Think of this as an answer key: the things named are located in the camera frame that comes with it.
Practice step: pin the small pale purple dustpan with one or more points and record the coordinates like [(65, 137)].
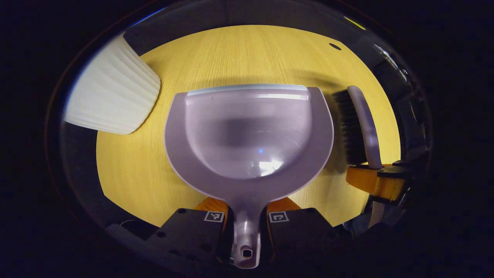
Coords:
[(247, 135)]

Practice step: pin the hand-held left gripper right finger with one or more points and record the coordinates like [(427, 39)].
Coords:
[(305, 235)]

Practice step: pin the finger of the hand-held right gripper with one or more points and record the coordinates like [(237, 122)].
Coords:
[(370, 181)]

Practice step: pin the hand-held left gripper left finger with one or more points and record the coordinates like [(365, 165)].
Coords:
[(189, 235)]

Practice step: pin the small pale purple broom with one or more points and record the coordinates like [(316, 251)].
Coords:
[(362, 123)]

